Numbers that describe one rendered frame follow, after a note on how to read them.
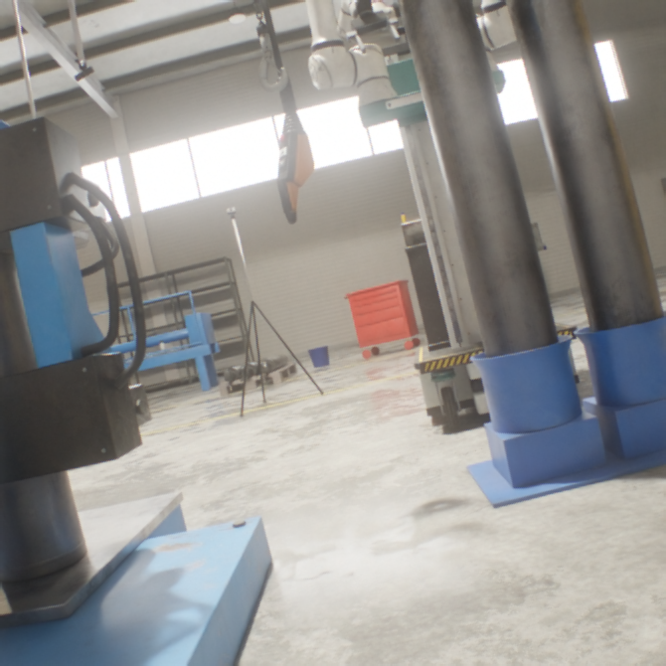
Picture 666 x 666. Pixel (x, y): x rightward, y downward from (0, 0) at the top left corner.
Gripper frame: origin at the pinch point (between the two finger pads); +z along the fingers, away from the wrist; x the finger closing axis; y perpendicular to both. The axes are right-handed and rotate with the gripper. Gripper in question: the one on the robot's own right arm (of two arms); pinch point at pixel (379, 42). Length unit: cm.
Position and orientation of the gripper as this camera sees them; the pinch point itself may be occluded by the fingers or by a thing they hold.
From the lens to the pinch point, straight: 254.0
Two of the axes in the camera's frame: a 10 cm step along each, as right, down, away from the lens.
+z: 3.2, 8.5, -4.1
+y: 1.1, 4.0, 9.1
